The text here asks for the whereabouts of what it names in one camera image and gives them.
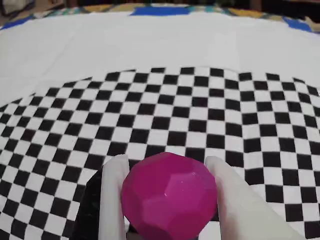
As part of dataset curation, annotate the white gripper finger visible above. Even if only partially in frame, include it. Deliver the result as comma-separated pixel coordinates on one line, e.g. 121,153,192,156
204,156,305,240

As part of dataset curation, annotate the pink faceted ball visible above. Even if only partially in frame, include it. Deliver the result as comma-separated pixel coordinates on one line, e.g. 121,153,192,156
121,151,218,240

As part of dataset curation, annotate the white checkerboard print mat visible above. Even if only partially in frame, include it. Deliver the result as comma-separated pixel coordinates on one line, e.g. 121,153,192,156
0,13,320,240

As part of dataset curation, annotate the black-white gripper finger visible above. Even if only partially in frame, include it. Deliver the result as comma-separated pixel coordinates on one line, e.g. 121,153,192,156
71,154,131,240

